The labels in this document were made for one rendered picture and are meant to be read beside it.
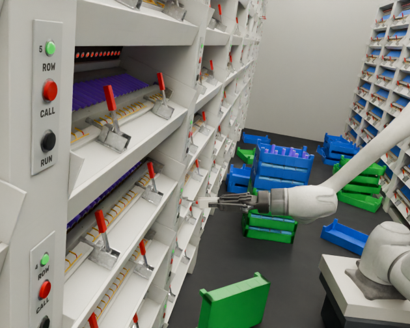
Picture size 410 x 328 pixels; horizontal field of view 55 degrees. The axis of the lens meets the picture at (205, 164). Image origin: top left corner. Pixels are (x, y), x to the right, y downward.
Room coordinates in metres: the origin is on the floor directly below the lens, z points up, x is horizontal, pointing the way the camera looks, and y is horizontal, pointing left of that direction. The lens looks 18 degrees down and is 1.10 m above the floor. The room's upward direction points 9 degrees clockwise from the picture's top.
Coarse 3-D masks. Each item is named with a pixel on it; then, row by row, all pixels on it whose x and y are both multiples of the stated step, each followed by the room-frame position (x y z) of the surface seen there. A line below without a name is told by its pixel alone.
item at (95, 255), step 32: (160, 160) 0.97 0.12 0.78; (128, 192) 0.79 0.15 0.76; (160, 192) 0.82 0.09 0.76; (96, 224) 0.63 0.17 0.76; (128, 224) 0.68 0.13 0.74; (96, 256) 0.54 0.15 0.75; (128, 256) 0.62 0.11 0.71; (64, 288) 0.46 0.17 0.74; (96, 288) 0.48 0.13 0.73; (64, 320) 0.37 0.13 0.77
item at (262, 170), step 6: (258, 162) 2.13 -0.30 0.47; (258, 168) 2.13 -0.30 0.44; (264, 168) 2.13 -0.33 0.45; (270, 168) 2.13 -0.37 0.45; (276, 168) 2.13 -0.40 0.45; (258, 174) 2.13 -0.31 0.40; (264, 174) 2.13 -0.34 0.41; (270, 174) 2.13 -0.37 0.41; (276, 174) 2.13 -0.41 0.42; (282, 174) 2.13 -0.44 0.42; (288, 174) 2.13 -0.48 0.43; (294, 174) 2.13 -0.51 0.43; (300, 174) 2.13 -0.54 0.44; (306, 174) 2.13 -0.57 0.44; (300, 180) 2.13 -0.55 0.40; (306, 180) 2.13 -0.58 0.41
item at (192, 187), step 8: (200, 160) 1.67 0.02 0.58; (208, 160) 1.66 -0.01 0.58; (192, 168) 1.60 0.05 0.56; (200, 168) 1.65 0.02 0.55; (208, 168) 1.66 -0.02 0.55; (192, 184) 1.44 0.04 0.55; (200, 184) 1.48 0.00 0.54; (184, 192) 1.34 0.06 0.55; (192, 192) 1.37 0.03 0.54; (184, 208) 1.22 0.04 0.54; (184, 216) 1.17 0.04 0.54
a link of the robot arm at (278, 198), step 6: (276, 192) 1.19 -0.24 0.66; (282, 192) 1.19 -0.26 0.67; (270, 198) 1.19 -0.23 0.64; (276, 198) 1.17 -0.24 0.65; (282, 198) 1.17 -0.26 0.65; (270, 204) 1.18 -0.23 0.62; (276, 204) 1.16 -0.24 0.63; (282, 204) 1.16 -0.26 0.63; (270, 210) 1.18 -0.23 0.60; (276, 210) 1.16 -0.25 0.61; (282, 210) 1.16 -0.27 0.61
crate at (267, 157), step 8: (256, 144) 2.31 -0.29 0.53; (264, 144) 2.32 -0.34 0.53; (256, 152) 2.26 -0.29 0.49; (264, 152) 2.13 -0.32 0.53; (280, 152) 2.33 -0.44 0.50; (288, 152) 2.33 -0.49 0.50; (296, 152) 2.33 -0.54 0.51; (264, 160) 2.13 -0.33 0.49; (272, 160) 2.13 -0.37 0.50; (280, 160) 2.13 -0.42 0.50; (288, 160) 2.13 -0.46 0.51; (296, 160) 2.13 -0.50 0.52; (304, 160) 2.13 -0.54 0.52; (312, 160) 2.13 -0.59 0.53
